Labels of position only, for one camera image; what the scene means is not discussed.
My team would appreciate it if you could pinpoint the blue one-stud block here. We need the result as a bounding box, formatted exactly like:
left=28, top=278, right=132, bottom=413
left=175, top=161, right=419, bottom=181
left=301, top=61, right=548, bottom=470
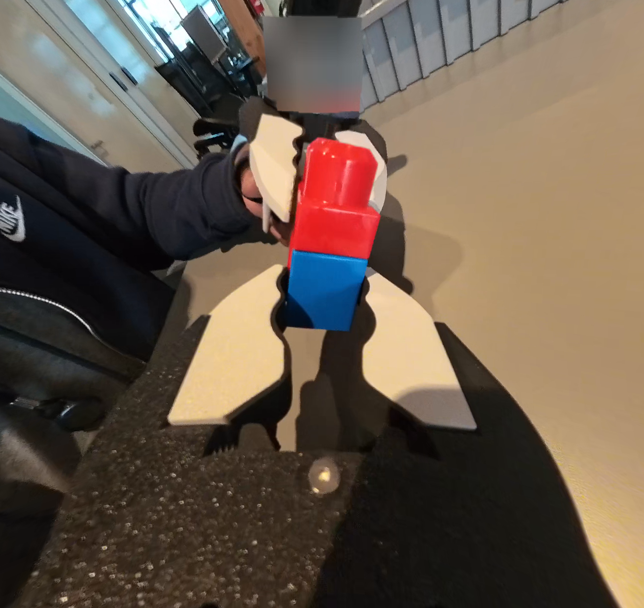
left=286, top=250, right=368, bottom=331

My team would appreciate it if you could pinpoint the person's dark jacket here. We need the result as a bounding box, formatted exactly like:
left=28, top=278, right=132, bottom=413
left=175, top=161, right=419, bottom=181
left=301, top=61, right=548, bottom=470
left=0, top=118, right=177, bottom=362

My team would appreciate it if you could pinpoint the red one-stud block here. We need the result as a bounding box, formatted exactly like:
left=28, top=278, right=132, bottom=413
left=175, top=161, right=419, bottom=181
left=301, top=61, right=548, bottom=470
left=288, top=138, right=381, bottom=267

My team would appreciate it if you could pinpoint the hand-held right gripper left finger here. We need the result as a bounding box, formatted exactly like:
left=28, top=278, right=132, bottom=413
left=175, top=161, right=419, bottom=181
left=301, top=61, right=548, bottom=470
left=167, top=264, right=291, bottom=426

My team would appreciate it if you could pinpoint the person's left forearm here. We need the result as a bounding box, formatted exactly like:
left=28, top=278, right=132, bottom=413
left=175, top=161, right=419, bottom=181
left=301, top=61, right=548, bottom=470
left=116, top=153, right=257, bottom=262

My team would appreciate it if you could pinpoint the dark office chair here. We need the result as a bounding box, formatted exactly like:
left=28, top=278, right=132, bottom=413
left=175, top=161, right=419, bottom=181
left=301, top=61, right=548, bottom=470
left=0, top=316, right=147, bottom=468

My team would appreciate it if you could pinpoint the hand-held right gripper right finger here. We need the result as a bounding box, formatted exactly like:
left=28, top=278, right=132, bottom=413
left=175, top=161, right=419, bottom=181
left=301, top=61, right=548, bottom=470
left=358, top=266, right=478, bottom=432

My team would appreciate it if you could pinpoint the black office chair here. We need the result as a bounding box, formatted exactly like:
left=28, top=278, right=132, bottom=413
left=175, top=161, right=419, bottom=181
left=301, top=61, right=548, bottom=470
left=193, top=115, right=242, bottom=160

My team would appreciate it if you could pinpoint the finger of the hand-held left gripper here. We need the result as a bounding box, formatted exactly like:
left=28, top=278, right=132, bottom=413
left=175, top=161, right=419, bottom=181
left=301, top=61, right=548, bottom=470
left=334, top=130, right=388, bottom=214
left=249, top=114, right=306, bottom=224

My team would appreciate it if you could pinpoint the blue plastic bin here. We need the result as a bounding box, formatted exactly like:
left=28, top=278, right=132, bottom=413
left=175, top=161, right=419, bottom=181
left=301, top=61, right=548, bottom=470
left=360, top=0, right=587, bottom=111

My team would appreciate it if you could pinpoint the person's left hand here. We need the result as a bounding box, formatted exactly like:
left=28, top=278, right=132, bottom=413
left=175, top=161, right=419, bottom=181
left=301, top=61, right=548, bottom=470
left=239, top=158, right=293, bottom=247

